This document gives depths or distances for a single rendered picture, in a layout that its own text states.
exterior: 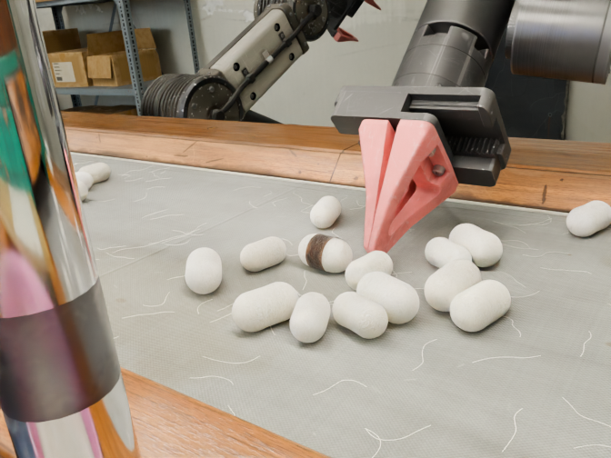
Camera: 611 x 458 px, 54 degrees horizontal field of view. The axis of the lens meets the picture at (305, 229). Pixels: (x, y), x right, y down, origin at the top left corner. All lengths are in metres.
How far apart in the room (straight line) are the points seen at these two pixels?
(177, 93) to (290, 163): 0.45
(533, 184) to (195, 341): 0.28
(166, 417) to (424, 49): 0.28
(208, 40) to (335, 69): 0.76
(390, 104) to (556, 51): 0.11
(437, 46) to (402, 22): 2.21
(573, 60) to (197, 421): 0.31
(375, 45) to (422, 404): 2.46
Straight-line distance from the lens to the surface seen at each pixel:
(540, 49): 0.41
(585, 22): 0.41
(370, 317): 0.29
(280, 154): 0.58
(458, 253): 0.35
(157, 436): 0.22
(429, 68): 0.39
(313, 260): 0.36
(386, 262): 0.34
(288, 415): 0.26
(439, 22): 0.42
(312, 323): 0.29
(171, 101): 0.99
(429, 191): 0.39
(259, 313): 0.30
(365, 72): 2.71
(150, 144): 0.71
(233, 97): 1.01
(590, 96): 2.42
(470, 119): 0.37
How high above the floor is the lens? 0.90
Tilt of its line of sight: 21 degrees down
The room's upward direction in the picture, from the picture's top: 5 degrees counter-clockwise
